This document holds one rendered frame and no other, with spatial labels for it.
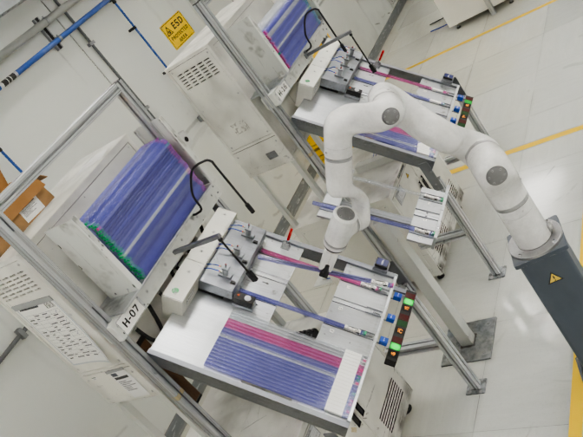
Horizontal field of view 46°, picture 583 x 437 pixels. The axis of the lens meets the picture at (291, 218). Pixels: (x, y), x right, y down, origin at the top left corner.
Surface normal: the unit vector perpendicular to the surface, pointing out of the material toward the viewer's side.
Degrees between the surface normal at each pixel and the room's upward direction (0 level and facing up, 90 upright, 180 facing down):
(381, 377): 90
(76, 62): 90
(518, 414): 0
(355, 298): 44
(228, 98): 90
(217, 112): 90
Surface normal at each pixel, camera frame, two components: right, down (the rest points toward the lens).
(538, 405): -0.57, -0.72
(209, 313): 0.11, -0.70
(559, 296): -0.12, 0.55
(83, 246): -0.33, 0.64
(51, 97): 0.75, -0.26
